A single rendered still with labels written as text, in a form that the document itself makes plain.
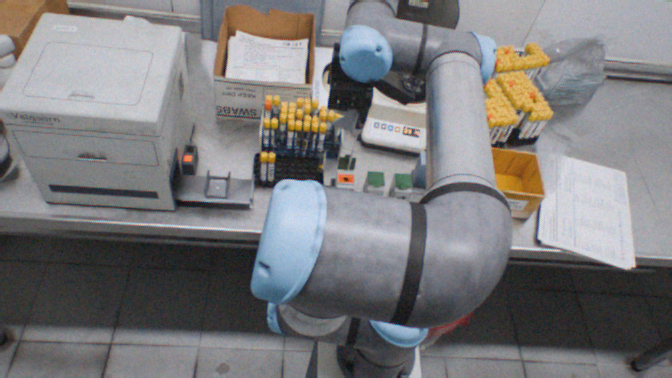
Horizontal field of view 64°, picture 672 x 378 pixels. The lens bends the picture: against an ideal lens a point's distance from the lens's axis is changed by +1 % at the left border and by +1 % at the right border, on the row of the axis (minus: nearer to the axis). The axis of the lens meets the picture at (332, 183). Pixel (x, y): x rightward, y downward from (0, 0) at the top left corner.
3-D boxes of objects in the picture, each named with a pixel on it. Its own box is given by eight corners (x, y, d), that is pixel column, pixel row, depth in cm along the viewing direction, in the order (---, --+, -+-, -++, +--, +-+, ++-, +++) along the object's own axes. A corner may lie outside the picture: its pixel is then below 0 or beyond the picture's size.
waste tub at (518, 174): (475, 214, 129) (490, 190, 121) (470, 171, 137) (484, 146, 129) (529, 220, 130) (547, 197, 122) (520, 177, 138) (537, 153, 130)
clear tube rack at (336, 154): (258, 155, 132) (259, 136, 126) (261, 125, 138) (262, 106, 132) (339, 161, 134) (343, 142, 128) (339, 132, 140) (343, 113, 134)
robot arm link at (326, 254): (348, 350, 94) (417, 322, 42) (265, 334, 93) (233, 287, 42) (359, 282, 98) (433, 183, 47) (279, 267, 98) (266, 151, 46)
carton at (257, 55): (213, 119, 137) (210, 75, 125) (226, 47, 154) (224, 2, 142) (309, 127, 140) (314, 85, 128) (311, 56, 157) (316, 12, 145)
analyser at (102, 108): (43, 204, 116) (-11, 106, 93) (79, 113, 133) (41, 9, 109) (188, 213, 119) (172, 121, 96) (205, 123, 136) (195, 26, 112)
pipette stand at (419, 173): (411, 194, 131) (421, 169, 123) (411, 171, 135) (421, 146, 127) (450, 199, 131) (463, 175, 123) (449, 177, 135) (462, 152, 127)
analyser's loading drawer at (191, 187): (159, 202, 118) (156, 188, 114) (165, 178, 122) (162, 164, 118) (252, 208, 120) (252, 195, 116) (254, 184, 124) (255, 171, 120)
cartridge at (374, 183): (363, 203, 127) (368, 186, 122) (362, 187, 130) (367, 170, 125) (379, 204, 128) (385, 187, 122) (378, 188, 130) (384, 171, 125)
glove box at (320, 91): (309, 126, 140) (313, 100, 132) (311, 66, 154) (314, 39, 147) (355, 130, 141) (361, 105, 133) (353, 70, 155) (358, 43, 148)
